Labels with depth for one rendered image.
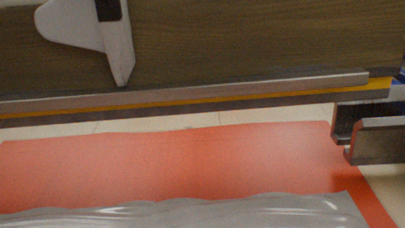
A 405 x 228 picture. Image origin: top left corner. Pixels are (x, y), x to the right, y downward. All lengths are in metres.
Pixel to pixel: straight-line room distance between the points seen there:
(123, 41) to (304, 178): 0.22
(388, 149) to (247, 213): 0.14
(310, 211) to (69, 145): 0.29
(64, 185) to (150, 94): 0.17
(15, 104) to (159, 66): 0.11
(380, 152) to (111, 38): 0.25
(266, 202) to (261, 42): 0.14
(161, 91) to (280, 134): 0.21
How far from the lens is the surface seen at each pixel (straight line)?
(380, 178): 0.38
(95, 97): 0.27
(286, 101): 0.29
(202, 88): 0.25
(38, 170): 0.43
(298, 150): 0.40
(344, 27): 0.28
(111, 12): 0.23
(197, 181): 0.35
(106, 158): 0.41
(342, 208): 0.33
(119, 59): 0.24
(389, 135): 0.35
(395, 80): 0.49
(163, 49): 0.26
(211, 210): 0.31
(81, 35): 0.25
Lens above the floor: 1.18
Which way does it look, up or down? 28 degrees down
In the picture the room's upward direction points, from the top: 4 degrees counter-clockwise
